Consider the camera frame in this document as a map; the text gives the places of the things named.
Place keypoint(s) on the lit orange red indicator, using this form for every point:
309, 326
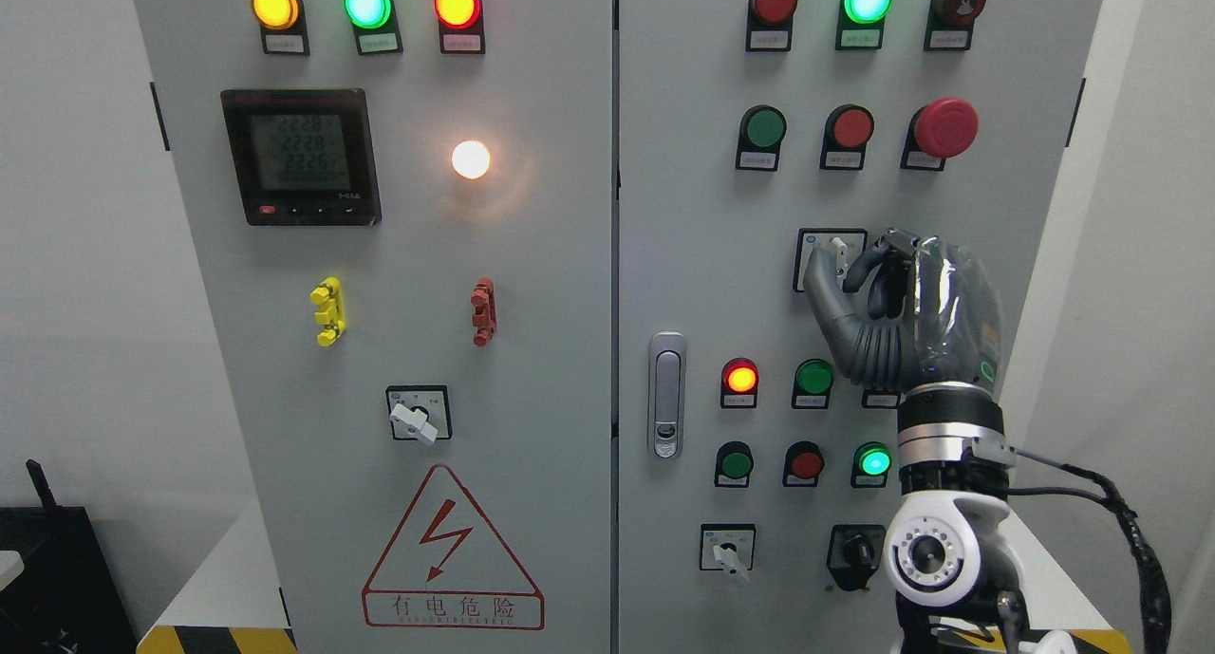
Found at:
739, 384

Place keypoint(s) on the top right red indicator light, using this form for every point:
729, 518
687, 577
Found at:
769, 26

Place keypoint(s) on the gray robotic hand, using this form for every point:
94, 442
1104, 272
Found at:
911, 311

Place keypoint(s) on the left cabinet door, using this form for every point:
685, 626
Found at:
530, 411

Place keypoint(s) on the red push button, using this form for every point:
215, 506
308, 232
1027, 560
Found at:
847, 131
803, 465

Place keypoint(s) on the red indicator light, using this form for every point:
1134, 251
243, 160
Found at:
460, 24
769, 26

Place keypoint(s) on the middle green indicator light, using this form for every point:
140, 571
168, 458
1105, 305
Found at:
812, 385

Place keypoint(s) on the silver door handle lock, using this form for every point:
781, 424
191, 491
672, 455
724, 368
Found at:
665, 409

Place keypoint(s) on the gray rotary switch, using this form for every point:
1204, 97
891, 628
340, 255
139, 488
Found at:
842, 246
419, 412
728, 548

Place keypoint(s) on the lit green push button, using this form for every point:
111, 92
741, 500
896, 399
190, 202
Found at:
871, 464

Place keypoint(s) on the red terminal clip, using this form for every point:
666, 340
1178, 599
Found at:
484, 314

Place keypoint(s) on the green indicator light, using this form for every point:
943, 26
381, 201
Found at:
861, 24
374, 25
812, 385

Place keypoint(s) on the top right green indicator light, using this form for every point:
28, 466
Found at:
861, 24

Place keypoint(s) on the black selector switch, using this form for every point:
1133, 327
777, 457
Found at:
854, 555

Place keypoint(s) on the upper red push button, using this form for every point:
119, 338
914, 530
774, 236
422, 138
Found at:
847, 131

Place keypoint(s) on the top left red indicator light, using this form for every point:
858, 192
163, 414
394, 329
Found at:
460, 24

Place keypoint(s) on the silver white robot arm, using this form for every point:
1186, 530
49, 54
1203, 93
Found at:
944, 553

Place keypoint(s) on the white glowing lamp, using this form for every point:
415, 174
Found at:
471, 159

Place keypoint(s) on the red emergency stop button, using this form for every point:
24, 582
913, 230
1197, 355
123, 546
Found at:
940, 130

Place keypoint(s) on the lower red push button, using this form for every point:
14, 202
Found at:
803, 465

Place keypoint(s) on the top left green indicator light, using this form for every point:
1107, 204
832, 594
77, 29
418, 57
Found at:
374, 25

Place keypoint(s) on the red electric hazard sticker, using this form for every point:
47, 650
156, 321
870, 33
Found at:
448, 566

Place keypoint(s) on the black box with antenna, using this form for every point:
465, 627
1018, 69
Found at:
63, 599

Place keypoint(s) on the right cabinet door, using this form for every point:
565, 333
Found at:
708, 250

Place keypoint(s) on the lower green push button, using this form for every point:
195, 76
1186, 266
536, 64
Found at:
734, 465

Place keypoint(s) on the digital power meter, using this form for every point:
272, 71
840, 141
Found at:
303, 157

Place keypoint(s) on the cabinet door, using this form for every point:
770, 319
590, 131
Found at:
708, 250
530, 411

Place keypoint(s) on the yellow indicator light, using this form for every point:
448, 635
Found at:
283, 26

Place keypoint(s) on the upper green push button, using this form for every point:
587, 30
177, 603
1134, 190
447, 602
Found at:
762, 130

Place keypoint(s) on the yellow terminal clip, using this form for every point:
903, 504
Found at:
330, 313

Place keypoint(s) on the dark red buzzer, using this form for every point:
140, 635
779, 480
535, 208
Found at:
950, 24

